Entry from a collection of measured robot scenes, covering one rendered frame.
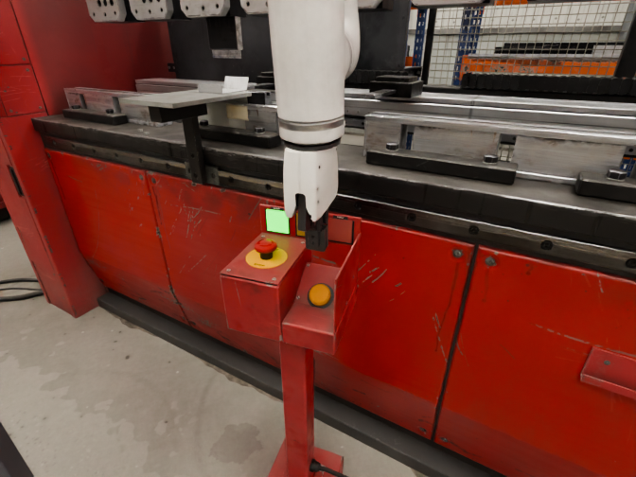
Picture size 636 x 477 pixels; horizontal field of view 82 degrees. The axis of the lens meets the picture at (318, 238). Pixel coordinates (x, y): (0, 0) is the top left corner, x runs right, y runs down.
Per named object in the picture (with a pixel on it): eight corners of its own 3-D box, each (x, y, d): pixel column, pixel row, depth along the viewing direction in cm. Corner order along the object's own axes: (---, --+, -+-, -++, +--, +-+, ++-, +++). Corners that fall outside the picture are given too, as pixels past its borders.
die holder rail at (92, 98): (71, 114, 141) (63, 88, 137) (86, 112, 146) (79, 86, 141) (158, 127, 119) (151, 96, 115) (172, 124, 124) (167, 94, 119)
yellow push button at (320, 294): (309, 306, 65) (306, 301, 63) (314, 286, 66) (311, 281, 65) (328, 309, 64) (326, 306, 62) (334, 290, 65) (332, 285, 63)
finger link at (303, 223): (302, 168, 48) (314, 182, 53) (290, 225, 47) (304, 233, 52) (310, 169, 47) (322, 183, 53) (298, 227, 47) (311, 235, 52)
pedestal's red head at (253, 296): (226, 329, 65) (213, 240, 56) (266, 281, 78) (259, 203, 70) (334, 356, 59) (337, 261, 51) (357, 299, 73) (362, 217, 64)
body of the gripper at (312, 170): (300, 118, 52) (305, 189, 58) (268, 141, 44) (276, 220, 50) (350, 122, 50) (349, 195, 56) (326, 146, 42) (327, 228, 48)
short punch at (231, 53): (210, 58, 100) (205, 17, 96) (216, 58, 102) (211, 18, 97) (238, 58, 96) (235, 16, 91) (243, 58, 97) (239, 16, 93)
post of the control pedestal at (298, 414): (288, 485, 92) (276, 319, 67) (295, 466, 97) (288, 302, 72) (308, 493, 91) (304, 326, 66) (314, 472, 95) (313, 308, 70)
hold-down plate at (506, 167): (364, 163, 82) (365, 150, 80) (374, 157, 86) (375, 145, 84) (512, 185, 68) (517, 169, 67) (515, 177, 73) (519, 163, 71)
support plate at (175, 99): (119, 102, 85) (118, 98, 85) (203, 92, 105) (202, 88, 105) (172, 108, 77) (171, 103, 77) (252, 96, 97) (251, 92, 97)
